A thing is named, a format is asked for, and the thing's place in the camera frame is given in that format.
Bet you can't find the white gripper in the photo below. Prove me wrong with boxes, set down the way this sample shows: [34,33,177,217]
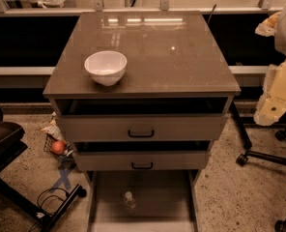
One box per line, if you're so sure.
[253,12,286,126]

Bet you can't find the clear plastic water bottle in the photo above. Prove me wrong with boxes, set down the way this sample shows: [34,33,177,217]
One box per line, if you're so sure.
[124,191,136,215]

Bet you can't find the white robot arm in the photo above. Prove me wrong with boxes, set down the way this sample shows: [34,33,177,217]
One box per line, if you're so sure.
[253,5,286,126]

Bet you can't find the top grey drawer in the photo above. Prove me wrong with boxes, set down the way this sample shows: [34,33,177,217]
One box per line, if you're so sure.
[57,98,227,142]

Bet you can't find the grey drawer cabinet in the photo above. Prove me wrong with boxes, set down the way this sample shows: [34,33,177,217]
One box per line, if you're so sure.
[42,11,242,232]

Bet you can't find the middle grey drawer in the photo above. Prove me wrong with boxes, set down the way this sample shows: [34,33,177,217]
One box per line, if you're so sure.
[73,141,211,171]

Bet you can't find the bottom open grey drawer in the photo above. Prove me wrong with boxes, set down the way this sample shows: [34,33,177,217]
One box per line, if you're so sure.
[87,170,199,232]

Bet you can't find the white ceramic bowl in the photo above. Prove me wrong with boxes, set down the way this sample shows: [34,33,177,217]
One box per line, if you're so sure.
[84,50,128,86]

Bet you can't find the snack bag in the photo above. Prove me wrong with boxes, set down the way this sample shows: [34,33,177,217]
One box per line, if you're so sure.
[41,112,64,141]

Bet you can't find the red apple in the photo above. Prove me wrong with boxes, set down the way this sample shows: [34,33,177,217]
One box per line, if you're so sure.
[51,140,66,155]

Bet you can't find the black chair left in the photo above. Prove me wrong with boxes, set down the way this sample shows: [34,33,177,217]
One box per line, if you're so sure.
[0,108,87,232]

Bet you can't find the black wire basket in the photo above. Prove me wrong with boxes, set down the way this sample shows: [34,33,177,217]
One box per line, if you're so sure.
[43,134,73,162]

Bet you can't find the black cable on floor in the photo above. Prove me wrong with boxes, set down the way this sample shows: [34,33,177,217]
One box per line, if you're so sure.
[27,187,72,232]

